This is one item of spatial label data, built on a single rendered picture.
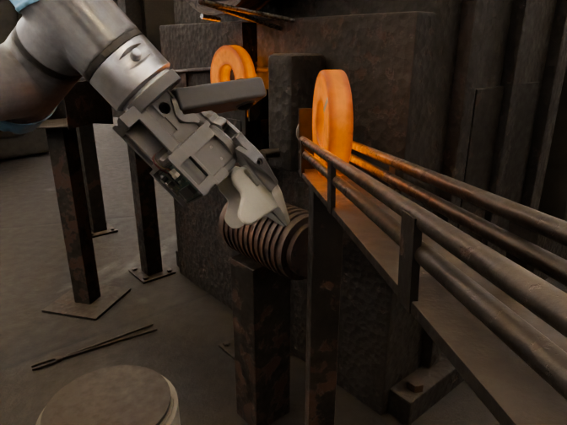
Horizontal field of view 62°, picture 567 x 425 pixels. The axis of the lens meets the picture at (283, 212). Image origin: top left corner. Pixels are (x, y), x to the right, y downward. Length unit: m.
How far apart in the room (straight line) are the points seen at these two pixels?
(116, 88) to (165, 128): 0.06
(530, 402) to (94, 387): 0.38
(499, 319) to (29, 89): 0.48
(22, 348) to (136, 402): 1.13
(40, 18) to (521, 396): 0.48
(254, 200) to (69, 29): 0.24
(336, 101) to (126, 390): 0.43
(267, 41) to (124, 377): 0.87
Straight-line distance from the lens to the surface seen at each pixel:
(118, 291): 1.76
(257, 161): 0.51
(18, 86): 0.55
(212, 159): 0.50
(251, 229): 0.88
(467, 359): 0.25
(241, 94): 0.55
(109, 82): 0.51
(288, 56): 0.97
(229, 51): 1.18
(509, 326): 0.21
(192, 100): 0.52
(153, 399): 0.47
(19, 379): 1.47
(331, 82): 0.67
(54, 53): 0.54
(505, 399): 0.22
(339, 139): 0.65
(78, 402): 0.49
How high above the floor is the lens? 0.82
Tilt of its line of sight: 20 degrees down
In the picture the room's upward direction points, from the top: straight up
